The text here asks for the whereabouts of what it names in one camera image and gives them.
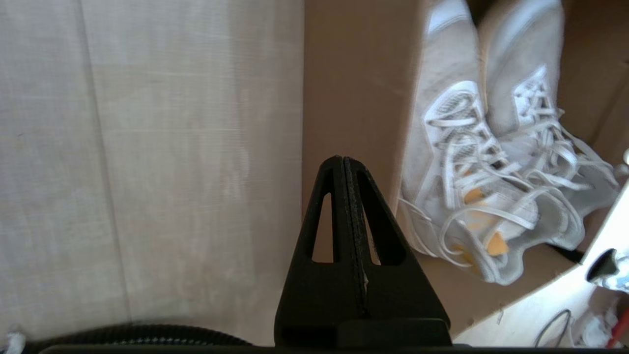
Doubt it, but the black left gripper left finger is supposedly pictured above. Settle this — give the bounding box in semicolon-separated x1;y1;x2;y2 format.
274;155;368;346

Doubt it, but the white lace-up sneaker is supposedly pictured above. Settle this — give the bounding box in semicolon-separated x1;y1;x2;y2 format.
479;0;621;252
395;0;586;287

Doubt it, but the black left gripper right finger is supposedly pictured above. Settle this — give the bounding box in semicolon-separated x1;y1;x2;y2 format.
344;156;454;346

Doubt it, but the black corrugated cable conduit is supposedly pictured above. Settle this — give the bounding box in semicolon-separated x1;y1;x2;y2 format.
0;322;252;353

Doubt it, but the brown cardboard shoe box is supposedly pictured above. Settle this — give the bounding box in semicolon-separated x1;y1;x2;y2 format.
302;0;629;341

